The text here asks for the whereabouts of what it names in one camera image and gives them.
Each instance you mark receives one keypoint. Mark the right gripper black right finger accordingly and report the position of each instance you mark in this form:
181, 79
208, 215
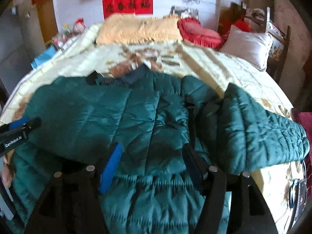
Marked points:
249, 212

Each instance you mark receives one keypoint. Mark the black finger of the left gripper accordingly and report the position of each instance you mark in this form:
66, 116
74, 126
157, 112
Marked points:
31, 125

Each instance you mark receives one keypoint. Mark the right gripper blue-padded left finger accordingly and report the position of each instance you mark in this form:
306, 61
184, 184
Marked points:
99, 180

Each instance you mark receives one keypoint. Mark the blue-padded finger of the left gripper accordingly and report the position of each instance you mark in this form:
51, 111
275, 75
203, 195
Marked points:
18, 123

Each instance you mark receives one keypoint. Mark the dark green quilted jacket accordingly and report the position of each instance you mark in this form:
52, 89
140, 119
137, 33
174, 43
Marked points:
152, 118

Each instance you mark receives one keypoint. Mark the red clothes on chair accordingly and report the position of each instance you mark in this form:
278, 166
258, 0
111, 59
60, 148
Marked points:
225, 25

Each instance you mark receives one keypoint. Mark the left human hand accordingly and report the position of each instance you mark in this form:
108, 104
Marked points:
8, 173

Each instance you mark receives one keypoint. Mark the floral cream bed sheet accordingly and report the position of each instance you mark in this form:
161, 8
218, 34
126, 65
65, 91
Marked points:
177, 58

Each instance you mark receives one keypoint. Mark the grey refrigerator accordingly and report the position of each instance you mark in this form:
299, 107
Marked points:
15, 61

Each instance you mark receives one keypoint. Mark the pig plush toy red hat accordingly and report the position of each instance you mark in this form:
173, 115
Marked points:
79, 26

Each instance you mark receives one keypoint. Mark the maroon blanket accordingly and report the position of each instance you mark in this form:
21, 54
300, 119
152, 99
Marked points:
304, 119

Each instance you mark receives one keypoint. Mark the yellow fringed pillow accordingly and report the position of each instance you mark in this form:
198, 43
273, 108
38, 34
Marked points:
130, 29

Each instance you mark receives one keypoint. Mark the white pillow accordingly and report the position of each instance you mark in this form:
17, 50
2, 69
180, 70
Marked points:
252, 47

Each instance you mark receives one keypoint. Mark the wooden chair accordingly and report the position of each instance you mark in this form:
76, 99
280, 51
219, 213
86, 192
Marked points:
260, 21

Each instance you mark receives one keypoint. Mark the red ruffled heart cushion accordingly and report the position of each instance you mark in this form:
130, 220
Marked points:
192, 31

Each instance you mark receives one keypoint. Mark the framed photo on headboard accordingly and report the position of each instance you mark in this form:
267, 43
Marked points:
184, 12

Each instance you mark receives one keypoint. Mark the black card with lanyard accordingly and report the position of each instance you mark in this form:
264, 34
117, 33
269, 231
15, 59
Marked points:
297, 198

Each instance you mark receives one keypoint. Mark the red Chinese wall banner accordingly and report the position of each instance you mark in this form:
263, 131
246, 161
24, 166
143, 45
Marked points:
137, 7

